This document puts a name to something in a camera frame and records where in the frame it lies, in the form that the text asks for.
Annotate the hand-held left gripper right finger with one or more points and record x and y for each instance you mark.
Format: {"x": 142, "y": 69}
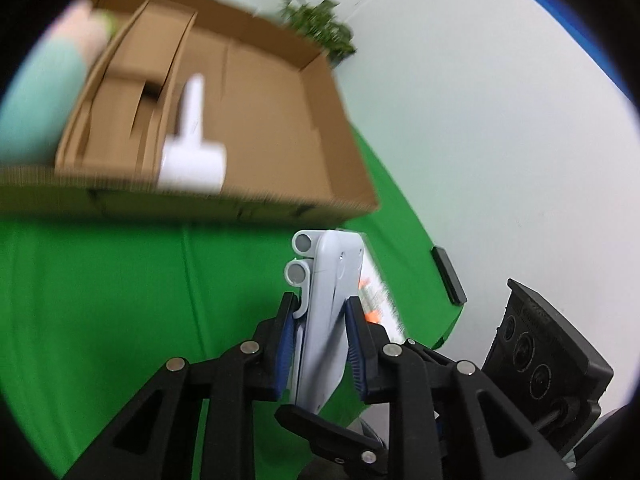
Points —
{"x": 357, "y": 352}

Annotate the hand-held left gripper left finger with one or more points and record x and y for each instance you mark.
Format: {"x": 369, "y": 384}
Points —
{"x": 284, "y": 352}

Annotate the white hair dryer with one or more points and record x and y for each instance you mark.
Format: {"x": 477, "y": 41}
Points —
{"x": 192, "y": 160}

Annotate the tall green potted plant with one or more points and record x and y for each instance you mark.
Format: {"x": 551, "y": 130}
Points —
{"x": 320, "y": 25}

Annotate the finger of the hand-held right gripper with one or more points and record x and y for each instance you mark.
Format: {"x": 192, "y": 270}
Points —
{"x": 330, "y": 435}

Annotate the large cardboard box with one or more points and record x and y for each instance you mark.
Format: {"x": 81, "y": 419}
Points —
{"x": 280, "y": 110}

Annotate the small black flat object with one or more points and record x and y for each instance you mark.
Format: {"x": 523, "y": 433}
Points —
{"x": 450, "y": 277}

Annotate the green tablecloth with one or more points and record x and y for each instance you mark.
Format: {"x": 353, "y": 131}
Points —
{"x": 125, "y": 285}

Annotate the light grey folding device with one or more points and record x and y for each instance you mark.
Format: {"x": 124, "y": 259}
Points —
{"x": 325, "y": 310}

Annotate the cardboard insert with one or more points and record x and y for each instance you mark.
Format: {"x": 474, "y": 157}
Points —
{"x": 130, "y": 60}

